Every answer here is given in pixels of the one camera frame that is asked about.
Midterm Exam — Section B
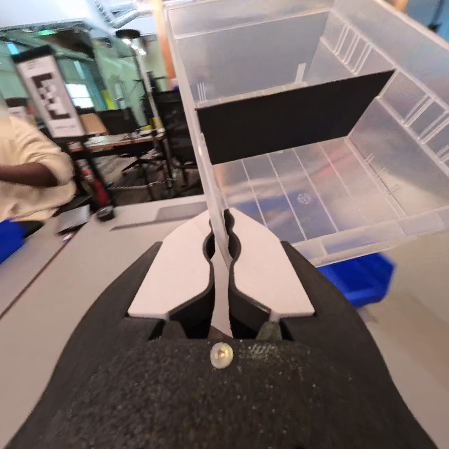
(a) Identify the grey flat device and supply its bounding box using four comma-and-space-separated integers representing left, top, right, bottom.
56, 204, 91, 235

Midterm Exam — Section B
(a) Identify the brown wooden table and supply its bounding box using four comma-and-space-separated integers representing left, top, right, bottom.
65, 128, 167, 211

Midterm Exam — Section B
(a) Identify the blue plastic bin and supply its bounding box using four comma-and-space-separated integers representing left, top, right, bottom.
0, 217, 27, 265
317, 253, 397, 308

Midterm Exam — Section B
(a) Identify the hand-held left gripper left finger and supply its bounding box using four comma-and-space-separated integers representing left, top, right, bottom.
127, 211, 215, 338

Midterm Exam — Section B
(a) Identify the clear plastic storage bin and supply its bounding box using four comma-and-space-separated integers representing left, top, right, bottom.
163, 0, 449, 271

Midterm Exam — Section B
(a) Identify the red canister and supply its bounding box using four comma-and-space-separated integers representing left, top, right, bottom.
82, 168, 109, 211

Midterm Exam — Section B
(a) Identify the cardboard box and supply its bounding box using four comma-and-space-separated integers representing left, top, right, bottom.
79, 112, 107, 135

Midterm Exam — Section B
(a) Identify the another person's forearm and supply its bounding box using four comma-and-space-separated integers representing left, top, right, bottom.
0, 162, 59, 188

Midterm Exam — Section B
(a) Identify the black office chair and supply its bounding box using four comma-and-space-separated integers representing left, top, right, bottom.
121, 89, 197, 183

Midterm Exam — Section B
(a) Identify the black divider panel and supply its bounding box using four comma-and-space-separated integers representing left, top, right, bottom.
195, 69, 396, 165

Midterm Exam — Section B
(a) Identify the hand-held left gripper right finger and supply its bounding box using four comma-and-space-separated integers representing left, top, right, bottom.
224, 208, 315, 340

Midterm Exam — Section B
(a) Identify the grey desk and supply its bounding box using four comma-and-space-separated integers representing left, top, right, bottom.
0, 195, 449, 449

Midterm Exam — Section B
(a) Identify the printed tag stand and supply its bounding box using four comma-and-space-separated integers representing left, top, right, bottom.
12, 46, 86, 139

